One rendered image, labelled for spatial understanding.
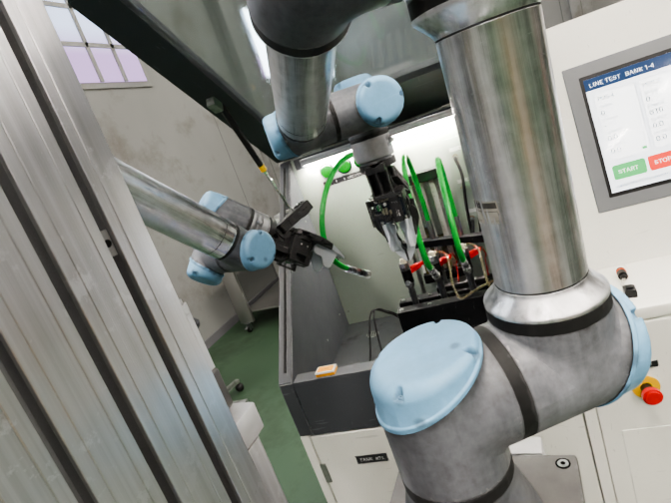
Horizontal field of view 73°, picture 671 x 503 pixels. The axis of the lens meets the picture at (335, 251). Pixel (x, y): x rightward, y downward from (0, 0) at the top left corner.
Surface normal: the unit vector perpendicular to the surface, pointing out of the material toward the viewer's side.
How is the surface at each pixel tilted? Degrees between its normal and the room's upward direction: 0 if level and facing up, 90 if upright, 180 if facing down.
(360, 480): 90
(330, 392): 90
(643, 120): 76
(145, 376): 90
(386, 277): 90
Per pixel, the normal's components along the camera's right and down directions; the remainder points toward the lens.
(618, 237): -0.29, 0.09
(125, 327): 0.88, -0.20
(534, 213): -0.19, 0.35
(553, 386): 0.09, -0.01
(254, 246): 0.73, -0.07
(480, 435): 0.20, 0.23
